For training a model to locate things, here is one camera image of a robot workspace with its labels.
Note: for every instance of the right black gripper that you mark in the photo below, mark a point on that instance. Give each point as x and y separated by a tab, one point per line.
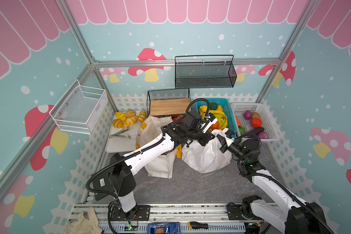
223	142

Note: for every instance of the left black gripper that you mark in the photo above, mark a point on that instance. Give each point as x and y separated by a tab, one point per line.
207	136

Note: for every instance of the white plastic grocery bag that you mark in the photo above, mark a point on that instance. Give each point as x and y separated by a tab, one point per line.
208	158

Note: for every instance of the white canvas tote bag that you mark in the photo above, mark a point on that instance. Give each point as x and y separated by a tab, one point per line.
163	165

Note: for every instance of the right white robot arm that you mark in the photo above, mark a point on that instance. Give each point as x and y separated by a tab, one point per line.
292	214

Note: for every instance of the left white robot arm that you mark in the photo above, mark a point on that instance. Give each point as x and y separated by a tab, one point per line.
122	171

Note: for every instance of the green leafy vegetable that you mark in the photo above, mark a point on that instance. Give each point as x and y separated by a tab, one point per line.
242	130

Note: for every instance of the dark purple eggplant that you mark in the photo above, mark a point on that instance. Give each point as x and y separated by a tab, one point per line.
257	131

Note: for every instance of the orange fruit right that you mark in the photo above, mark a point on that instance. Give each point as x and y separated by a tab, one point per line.
215	126

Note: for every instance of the red tomato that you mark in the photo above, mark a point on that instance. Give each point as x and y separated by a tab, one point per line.
255	123

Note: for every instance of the green avocado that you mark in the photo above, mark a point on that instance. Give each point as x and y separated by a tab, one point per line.
213	106

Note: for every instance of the yellow banana bunch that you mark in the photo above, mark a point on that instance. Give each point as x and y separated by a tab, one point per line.
219	114

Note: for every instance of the purple onion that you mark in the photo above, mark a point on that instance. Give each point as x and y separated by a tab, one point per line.
247	115

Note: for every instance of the brown potato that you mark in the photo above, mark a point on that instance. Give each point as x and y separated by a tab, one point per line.
255	115

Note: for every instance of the teal plastic fruit basket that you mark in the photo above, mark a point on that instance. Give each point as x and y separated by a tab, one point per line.
223	102

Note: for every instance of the striped bread roll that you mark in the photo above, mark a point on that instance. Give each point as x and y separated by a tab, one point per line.
121	116

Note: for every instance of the metal tongs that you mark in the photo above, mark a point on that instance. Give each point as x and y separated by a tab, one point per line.
120	134

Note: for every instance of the blue electronics box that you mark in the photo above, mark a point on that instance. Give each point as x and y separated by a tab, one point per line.
164	228

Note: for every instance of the beige cloth rag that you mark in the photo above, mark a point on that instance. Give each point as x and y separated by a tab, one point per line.
84	225

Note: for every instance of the black wire snack shelf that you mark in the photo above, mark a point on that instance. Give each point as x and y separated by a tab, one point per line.
167	102

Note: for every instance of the black mesh wall basket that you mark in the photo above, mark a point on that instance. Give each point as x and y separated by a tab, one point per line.
204	71

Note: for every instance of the black handled screwdriver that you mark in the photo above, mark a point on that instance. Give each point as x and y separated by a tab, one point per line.
205	226

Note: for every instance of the white wire wall basket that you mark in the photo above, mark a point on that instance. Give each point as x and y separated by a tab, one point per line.
79	109

